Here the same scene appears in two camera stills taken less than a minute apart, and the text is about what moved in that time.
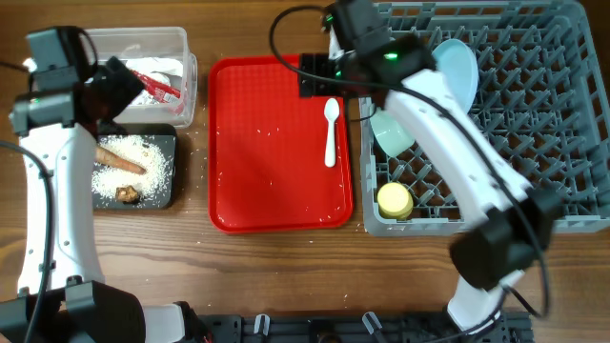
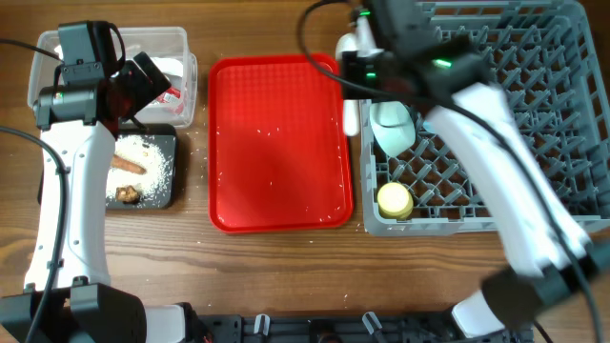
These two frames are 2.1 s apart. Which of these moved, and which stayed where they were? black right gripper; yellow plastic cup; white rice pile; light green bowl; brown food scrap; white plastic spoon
Moved: white plastic spoon; black right gripper
Stayed: white rice pile; yellow plastic cup; light green bowl; brown food scrap
